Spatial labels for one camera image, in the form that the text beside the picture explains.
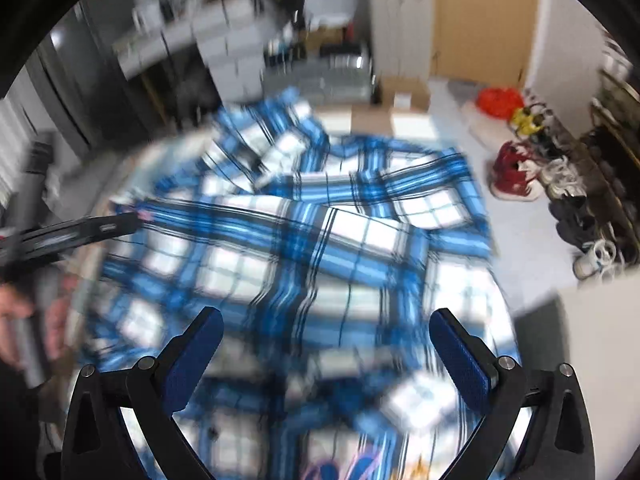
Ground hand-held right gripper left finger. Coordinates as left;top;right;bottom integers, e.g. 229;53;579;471
60;306;224;480

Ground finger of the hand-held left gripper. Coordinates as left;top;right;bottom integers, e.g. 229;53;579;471
15;211;142;263

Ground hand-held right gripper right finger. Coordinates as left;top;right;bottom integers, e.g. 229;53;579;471
429;307;596;480

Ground blue plaid shirt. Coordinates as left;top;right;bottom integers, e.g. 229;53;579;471
75;87;518;480

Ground person's left hand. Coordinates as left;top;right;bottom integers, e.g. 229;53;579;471
0;277;73;376

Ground dark grey refrigerator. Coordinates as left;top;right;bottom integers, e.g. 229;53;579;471
36;0;153;148

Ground shoe rack with shoes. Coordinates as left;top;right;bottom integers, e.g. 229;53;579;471
525;110;623;282

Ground red shoes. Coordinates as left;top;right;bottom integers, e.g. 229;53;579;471
490;141;544;202

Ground white drawer cabinet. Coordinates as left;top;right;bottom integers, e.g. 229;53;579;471
192;0;267;107

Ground flat cardboard box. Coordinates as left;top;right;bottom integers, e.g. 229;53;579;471
350;106;439;137

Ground orange-red plastic bag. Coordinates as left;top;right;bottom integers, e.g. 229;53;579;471
475;87;524;120

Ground small cardboard box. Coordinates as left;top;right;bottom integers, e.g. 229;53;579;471
377;76;432;111

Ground grey storage crate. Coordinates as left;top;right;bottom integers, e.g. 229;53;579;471
262;52;374;107

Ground wooden door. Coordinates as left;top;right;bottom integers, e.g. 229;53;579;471
432;0;540;87

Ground white tall cabinet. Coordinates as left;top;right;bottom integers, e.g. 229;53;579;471
366;0;436;82

